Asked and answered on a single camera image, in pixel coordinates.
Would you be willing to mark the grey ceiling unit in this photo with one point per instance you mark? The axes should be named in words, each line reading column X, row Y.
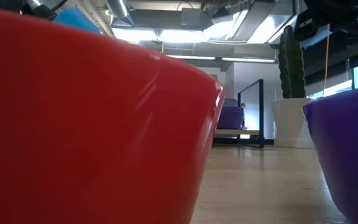
column 191, row 17

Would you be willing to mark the black aluminium rig frame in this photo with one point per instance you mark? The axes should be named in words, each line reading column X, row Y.
column 267, row 142

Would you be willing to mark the linear ceiling light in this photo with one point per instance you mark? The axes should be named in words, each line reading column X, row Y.
column 248, row 59
column 191, row 57

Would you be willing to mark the bright ceiling light panel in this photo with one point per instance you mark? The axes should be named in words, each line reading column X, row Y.
column 182, row 36
column 135, row 35

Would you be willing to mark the red plastic mini bowl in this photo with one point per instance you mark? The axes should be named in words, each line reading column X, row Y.
column 89, row 124

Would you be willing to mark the wooden shelf with black frame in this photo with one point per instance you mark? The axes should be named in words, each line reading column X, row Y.
column 261, row 109

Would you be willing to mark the rectangular silver air duct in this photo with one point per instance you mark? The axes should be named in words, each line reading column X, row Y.
column 259, row 21

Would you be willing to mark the round silver air duct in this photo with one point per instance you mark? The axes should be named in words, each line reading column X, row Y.
column 117, row 9

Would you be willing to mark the blue plastic mini bowl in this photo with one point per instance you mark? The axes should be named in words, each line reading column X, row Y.
column 76, row 20

